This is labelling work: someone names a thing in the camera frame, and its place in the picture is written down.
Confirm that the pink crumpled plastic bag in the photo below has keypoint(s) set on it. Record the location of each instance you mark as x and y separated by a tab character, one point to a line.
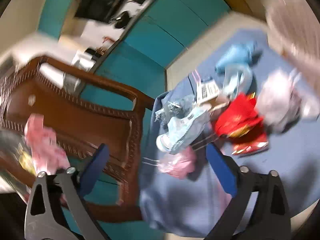
178	165

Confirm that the red foil snack bag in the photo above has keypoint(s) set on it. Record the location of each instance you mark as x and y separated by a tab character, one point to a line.
242	126

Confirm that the pink printed plastic bag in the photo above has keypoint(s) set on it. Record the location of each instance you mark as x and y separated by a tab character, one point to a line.
46	154

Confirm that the light blue face mask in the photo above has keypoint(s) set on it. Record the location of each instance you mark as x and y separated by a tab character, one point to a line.
238	79

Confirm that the black wok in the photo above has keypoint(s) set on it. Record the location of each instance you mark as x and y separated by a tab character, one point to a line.
122	20

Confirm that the white plastic bag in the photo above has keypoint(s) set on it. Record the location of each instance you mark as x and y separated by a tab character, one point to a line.
281	103

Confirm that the pink plastic waste basket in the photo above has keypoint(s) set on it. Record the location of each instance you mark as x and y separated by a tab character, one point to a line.
294	25

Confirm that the brown wooden chair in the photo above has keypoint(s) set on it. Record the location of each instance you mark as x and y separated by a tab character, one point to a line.
82	126

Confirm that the blue crumpled glove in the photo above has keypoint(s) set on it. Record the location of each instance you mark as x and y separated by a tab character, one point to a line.
240	53

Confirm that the dark green crumpled wrapper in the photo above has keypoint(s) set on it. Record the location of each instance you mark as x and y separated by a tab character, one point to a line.
178	108

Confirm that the blue striped cloth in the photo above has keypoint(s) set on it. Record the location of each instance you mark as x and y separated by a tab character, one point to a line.
190	207

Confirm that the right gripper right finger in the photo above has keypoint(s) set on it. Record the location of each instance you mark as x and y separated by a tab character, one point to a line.
258	208

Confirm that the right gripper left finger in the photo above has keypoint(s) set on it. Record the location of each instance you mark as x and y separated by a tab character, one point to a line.
56	209

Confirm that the light blue snack wrapper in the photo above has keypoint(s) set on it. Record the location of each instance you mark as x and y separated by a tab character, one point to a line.
182	132

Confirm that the teal kitchen cabinets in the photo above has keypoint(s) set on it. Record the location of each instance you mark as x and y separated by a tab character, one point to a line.
138	55

